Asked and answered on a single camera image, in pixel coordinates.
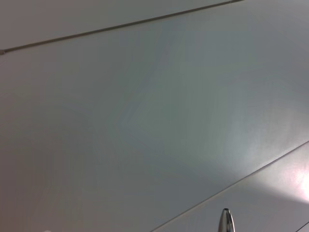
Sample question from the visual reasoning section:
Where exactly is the silver clear ballpoint pen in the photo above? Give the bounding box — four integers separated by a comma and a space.
218, 207, 236, 232

